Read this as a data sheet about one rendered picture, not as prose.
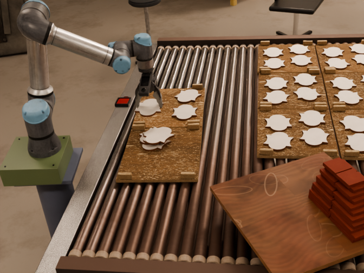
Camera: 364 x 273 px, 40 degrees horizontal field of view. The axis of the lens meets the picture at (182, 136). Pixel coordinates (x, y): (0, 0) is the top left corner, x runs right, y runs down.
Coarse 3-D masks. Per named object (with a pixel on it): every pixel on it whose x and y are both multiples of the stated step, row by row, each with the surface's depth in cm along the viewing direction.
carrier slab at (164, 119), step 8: (176, 88) 278; (184, 88) 277; (144, 96) 272; (152, 96) 272; (168, 96) 270; (200, 96) 268; (168, 104) 263; (176, 104) 263; (184, 104) 262; (192, 104) 261; (200, 104) 261; (168, 112) 256; (200, 112) 254; (136, 120) 251; (144, 120) 251; (152, 120) 250; (160, 120) 250; (168, 120) 249; (176, 120) 248; (200, 120) 247
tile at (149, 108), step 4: (148, 100) 241; (152, 100) 241; (156, 100) 241; (140, 104) 239; (144, 104) 239; (148, 104) 239; (152, 104) 238; (156, 104) 238; (140, 108) 236; (144, 108) 236; (148, 108) 235; (152, 108) 235; (156, 108) 235; (136, 112) 235; (140, 112) 233; (144, 112) 233; (148, 112) 233; (152, 112) 232; (156, 112) 234; (160, 112) 233; (144, 116) 232; (148, 116) 231
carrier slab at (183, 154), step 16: (176, 128) 242; (128, 144) 233; (176, 144) 230; (192, 144) 229; (128, 160) 222; (144, 160) 221; (160, 160) 220; (176, 160) 219; (192, 160) 218; (144, 176) 211; (160, 176) 211; (176, 176) 210
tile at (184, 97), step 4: (184, 92) 271; (188, 92) 271; (192, 92) 270; (196, 92) 270; (176, 96) 267; (180, 96) 267; (184, 96) 267; (188, 96) 266; (192, 96) 266; (196, 96) 266; (180, 100) 263; (184, 100) 263; (188, 100) 263; (192, 100) 263
